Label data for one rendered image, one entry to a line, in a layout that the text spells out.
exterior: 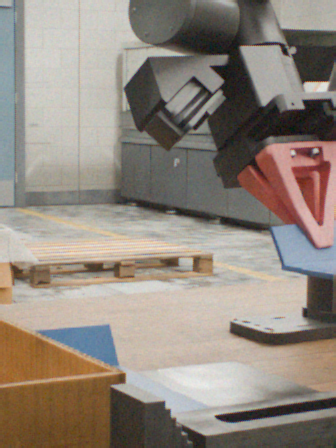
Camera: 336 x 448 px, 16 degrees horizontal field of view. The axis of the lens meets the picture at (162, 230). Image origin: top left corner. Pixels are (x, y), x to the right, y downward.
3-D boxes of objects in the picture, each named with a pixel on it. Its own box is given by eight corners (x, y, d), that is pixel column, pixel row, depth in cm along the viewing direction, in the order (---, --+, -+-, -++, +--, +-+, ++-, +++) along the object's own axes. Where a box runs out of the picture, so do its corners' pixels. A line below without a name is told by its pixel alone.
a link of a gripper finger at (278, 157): (303, 238, 79) (259, 119, 82) (251, 280, 85) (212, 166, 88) (378, 229, 83) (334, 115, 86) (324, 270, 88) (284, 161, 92)
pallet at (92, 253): (141, 256, 820) (142, 235, 819) (213, 275, 733) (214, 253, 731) (-22, 266, 765) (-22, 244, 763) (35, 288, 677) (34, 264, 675)
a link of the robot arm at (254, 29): (256, 45, 83) (226, -35, 85) (197, 84, 86) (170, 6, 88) (308, 63, 88) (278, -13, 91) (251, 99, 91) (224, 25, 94)
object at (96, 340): (107, 365, 80) (108, 322, 79) (225, 420, 66) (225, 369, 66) (11, 375, 77) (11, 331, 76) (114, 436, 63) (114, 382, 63)
